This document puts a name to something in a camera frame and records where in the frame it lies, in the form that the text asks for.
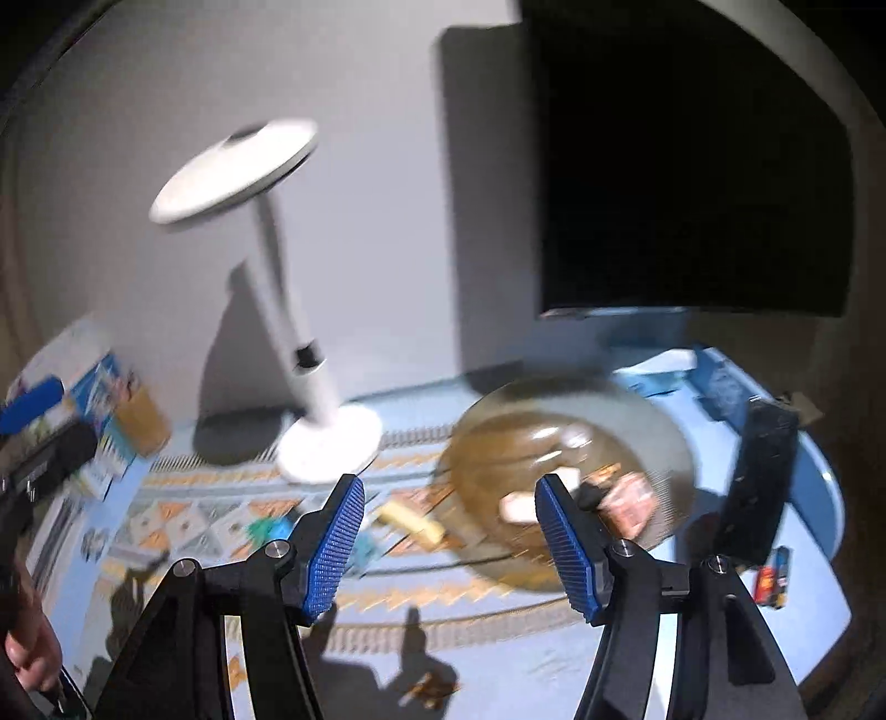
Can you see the clear correction tape dispenser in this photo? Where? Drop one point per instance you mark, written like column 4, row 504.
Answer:
column 365, row 554

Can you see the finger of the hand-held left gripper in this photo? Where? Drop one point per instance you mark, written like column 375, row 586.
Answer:
column 31, row 408
column 52, row 457

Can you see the brown wooden pen holder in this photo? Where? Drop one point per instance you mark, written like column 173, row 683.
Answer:
column 142, row 419

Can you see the yellow rectangular block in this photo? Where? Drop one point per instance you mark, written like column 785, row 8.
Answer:
column 408, row 523

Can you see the red lighter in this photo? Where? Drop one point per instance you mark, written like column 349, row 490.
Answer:
column 770, row 585

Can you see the white desk lamp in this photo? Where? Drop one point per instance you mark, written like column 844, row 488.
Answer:
column 284, row 298

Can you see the blue patterned woven mat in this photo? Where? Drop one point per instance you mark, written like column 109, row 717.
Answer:
column 484, row 644

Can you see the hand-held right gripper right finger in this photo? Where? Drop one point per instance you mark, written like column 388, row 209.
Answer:
column 571, row 547

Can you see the crumpled silvery wrapper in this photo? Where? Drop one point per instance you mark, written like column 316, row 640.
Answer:
column 94, row 542

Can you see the white paper sheet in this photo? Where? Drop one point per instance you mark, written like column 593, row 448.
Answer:
column 657, row 370

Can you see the black phone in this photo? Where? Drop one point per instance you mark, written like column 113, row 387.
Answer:
column 758, row 484

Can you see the blue cover book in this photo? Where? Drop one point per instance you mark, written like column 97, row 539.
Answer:
column 97, row 388

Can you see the amber ribbed glass bowl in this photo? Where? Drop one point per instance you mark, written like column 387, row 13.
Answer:
column 498, row 443

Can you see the row of colourful books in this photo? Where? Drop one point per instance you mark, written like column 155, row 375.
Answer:
column 55, row 526

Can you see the blue box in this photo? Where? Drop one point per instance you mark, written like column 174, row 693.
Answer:
column 723, row 388

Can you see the person's left hand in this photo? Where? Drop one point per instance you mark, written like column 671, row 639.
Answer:
column 31, row 651

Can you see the brown cardboard piece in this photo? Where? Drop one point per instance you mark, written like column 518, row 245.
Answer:
column 803, row 408

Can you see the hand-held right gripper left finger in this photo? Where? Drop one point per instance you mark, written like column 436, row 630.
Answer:
column 332, row 547

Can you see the pink box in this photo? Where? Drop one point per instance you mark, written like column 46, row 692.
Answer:
column 630, row 502

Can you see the black monitor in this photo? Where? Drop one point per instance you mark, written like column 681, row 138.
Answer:
column 692, row 173

